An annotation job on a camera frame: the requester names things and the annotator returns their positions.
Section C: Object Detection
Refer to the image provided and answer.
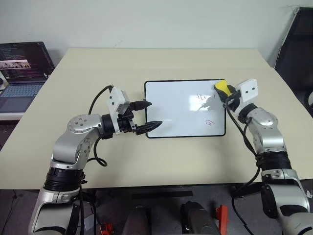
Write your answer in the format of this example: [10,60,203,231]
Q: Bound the open grey laptop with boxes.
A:
[0,41,57,120]

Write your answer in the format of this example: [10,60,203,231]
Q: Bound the black office chair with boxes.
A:
[273,6,313,100]

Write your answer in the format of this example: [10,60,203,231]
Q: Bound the black flat bar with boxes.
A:
[131,190,194,200]

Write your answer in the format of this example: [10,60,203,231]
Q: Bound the yellow whiteboard eraser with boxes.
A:
[214,79,232,96]

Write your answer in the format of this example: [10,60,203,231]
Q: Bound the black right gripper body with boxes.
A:
[223,89,242,111]

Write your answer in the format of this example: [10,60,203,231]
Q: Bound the dark rounded shape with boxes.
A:
[180,200,221,235]
[126,205,154,235]

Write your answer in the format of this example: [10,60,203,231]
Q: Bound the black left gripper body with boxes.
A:
[116,109,138,134]

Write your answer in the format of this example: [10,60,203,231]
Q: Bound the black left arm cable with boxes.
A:
[87,85,114,168]

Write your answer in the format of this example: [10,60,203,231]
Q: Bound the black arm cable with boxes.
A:
[87,85,114,168]
[224,102,264,235]

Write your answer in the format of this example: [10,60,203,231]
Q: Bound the black framed whiteboard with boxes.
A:
[144,78,226,140]

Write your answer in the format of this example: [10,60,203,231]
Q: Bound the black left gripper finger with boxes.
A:
[135,120,163,136]
[129,99,153,111]

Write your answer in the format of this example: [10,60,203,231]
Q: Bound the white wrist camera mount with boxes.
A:
[107,87,130,135]
[234,78,259,115]

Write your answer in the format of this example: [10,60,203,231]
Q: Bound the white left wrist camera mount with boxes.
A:
[107,87,130,135]

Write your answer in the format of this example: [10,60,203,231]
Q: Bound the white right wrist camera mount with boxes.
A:
[234,78,259,115]

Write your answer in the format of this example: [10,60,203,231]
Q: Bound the orange clamp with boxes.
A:
[99,222,116,235]
[215,205,229,235]

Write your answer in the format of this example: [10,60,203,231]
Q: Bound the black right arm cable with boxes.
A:
[224,102,264,235]

